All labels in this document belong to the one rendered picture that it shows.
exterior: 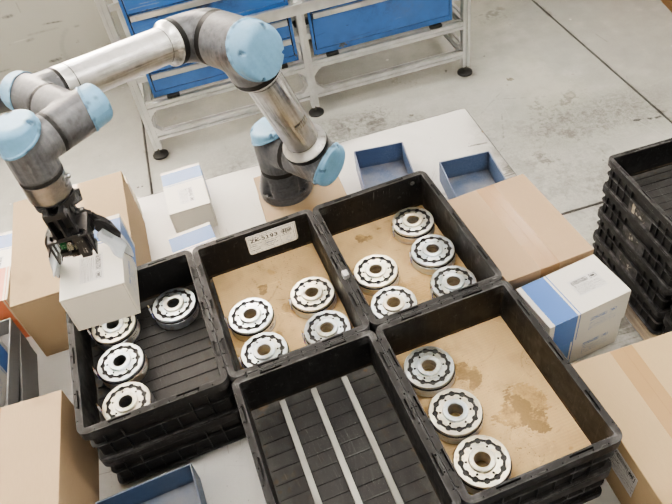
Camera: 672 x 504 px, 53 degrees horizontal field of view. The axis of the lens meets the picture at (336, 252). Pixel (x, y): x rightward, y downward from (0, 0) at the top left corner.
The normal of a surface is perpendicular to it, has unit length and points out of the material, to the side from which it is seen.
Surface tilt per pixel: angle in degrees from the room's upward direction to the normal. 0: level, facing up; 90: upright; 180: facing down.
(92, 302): 90
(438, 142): 0
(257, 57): 83
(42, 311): 90
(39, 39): 90
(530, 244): 0
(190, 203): 0
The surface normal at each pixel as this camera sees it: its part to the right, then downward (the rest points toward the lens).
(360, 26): 0.27, 0.67
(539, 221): -0.13, -0.69
